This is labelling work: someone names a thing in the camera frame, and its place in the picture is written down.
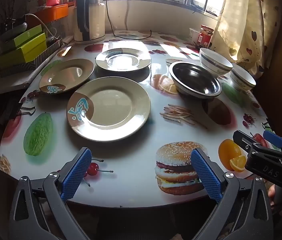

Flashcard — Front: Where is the white cable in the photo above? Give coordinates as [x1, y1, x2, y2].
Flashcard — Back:
[24, 14, 56, 38]

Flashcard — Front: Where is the grey side shelf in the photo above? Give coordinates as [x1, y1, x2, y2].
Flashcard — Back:
[0, 62, 44, 100]

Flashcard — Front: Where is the cream electric kettle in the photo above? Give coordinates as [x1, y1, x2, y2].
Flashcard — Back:
[73, 0, 106, 43]

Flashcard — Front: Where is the black power cable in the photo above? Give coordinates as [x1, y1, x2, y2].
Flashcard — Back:
[104, 0, 153, 40]

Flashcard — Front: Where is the black binder clip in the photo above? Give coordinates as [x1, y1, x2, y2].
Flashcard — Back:
[18, 106, 36, 117]

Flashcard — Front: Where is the lime green box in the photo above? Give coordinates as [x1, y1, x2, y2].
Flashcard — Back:
[0, 32, 47, 68]

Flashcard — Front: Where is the grey oval device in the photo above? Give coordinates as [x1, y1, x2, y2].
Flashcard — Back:
[1, 22, 29, 40]

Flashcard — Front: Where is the small black windowsill object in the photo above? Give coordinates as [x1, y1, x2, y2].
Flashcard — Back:
[186, 0, 204, 8]

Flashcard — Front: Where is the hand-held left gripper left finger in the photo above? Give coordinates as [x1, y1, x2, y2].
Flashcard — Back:
[9, 147, 92, 240]

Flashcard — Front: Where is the white bowl with blue stripes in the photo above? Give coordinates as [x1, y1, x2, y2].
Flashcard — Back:
[199, 47, 233, 77]
[230, 64, 256, 92]

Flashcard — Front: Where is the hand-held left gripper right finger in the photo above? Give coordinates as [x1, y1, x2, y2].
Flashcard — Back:
[190, 148, 274, 240]

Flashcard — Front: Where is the white plastic cup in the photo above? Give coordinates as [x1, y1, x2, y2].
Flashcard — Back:
[189, 27, 201, 44]

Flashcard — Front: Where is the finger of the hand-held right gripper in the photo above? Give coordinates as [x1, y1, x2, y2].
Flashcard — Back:
[233, 130, 263, 153]
[263, 130, 282, 148]

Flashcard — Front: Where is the heart print curtain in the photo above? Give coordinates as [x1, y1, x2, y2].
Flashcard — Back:
[211, 0, 282, 78]

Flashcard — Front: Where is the beige plate with blue motif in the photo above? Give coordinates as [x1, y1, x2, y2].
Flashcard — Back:
[95, 48, 152, 72]
[66, 77, 152, 141]
[39, 59, 95, 95]

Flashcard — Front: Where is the striped storage box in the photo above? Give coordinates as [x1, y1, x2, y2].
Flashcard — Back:
[0, 39, 64, 78]

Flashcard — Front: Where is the orange plastic tray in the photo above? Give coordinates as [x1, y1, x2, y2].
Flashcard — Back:
[29, 1, 69, 22]

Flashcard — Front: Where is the stainless steel bowl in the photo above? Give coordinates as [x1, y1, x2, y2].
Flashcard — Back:
[169, 61, 222, 98]

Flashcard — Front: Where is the dry twig bouquet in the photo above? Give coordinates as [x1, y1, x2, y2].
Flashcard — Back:
[0, 4, 27, 33]

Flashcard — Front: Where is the food print tablecloth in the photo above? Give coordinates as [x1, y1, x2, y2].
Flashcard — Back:
[0, 31, 276, 208]

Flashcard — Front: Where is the red label sauce jar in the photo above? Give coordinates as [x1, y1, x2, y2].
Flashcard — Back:
[198, 25, 214, 48]

